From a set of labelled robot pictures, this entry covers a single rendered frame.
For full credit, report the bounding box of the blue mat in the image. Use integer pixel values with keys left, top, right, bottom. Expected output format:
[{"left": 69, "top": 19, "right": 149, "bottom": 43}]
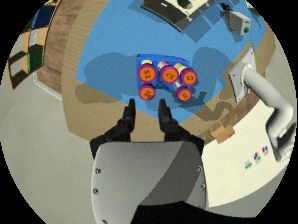
[{"left": 76, "top": 0, "right": 267, "bottom": 124}]

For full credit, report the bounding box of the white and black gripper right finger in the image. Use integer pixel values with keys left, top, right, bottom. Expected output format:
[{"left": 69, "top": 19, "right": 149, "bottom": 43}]
[{"left": 158, "top": 99, "right": 204, "bottom": 157}]

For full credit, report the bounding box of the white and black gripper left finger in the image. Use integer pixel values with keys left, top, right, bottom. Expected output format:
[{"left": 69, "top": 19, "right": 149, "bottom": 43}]
[{"left": 90, "top": 98, "right": 136, "bottom": 160}]

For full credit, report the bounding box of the white tube rack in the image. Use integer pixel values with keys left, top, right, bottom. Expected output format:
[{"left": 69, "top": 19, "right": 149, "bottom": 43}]
[{"left": 245, "top": 0, "right": 261, "bottom": 16}]

